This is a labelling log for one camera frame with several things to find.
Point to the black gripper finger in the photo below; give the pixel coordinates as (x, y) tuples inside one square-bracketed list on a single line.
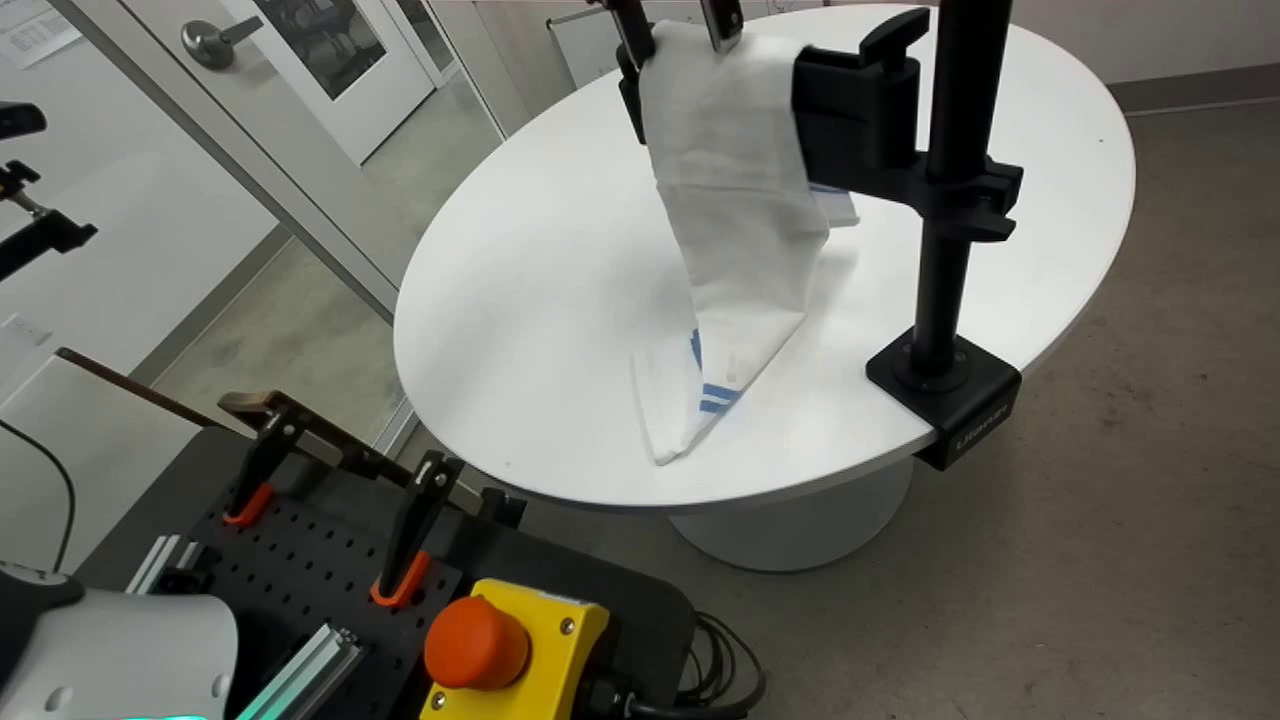
[(720, 20), (628, 26)]

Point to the white tea towel blue stripes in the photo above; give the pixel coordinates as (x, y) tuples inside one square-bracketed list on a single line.
[(734, 200)]

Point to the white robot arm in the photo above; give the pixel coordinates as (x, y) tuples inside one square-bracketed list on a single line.
[(120, 661)]

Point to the white door with window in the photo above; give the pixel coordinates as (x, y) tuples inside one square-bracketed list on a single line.
[(372, 105)]

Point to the white paper sheet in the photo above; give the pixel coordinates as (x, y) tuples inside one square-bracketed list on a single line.
[(35, 26)]

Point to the black perforated mounting board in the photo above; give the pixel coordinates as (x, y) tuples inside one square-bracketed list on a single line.
[(322, 561)]

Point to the yellow emergency stop red button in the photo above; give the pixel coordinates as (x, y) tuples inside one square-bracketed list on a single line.
[(563, 643)]

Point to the white table pedestal base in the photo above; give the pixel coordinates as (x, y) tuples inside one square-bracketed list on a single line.
[(801, 524)]

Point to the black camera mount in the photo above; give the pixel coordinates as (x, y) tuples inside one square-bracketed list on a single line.
[(44, 237)]

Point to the aluminium extrusion rail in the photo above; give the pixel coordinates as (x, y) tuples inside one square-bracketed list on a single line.
[(306, 665), (158, 561)]

